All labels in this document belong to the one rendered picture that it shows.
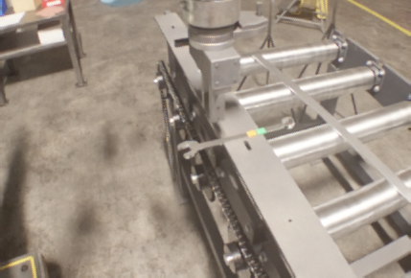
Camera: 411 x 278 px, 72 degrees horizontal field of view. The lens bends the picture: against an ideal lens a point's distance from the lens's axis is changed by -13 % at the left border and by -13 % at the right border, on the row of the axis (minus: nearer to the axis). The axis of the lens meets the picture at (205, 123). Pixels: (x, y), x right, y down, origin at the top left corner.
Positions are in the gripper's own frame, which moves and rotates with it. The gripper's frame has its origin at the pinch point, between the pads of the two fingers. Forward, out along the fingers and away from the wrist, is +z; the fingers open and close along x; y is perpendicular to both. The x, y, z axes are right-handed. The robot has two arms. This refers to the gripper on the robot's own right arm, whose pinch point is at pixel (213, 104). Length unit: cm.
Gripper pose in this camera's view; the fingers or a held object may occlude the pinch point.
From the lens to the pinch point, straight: 61.1
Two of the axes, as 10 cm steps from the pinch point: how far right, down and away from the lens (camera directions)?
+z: 0.3, 7.6, 6.5
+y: -9.5, 2.2, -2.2
